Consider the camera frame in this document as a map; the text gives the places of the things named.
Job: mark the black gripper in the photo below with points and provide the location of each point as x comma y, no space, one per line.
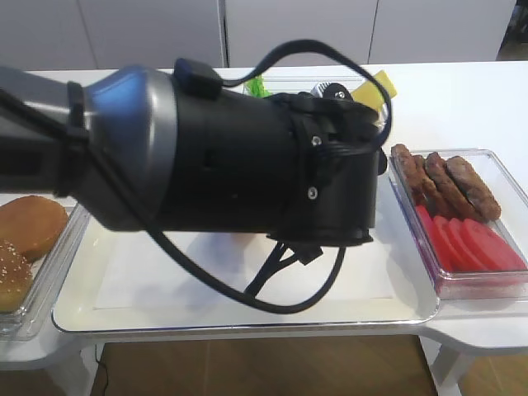
297,168

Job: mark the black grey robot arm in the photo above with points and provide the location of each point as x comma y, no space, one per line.
129,118

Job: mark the green lettuce leaf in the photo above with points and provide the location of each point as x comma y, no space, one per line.
255,87

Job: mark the leaning yellow cheese slice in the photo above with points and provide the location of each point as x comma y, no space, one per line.
368,94

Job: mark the brown meat patty leftmost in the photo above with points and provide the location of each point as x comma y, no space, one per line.
411,173

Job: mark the brown meat patty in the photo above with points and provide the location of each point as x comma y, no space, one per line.
475,190
436,170
436,204
411,173

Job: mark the red tomato slice leftmost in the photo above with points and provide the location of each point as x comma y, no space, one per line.
429,239

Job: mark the red tomato slice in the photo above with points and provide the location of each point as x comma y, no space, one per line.
451,260
467,261
429,239
489,248

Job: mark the clear plastic patty tomato container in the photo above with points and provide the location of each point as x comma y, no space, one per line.
511,227

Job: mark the brown meat patty rightmost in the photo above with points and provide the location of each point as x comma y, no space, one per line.
475,190

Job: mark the white table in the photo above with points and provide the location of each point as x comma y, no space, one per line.
438,106

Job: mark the white serving tray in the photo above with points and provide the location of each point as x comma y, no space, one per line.
120,282

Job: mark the red tomato slice rightmost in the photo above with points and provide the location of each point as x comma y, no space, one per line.
489,248

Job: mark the bottom bun front right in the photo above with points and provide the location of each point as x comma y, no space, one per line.
32,224

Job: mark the clear plastic bun container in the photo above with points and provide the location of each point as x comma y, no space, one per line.
48,277

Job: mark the sesame top bun right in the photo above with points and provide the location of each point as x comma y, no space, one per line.
16,278

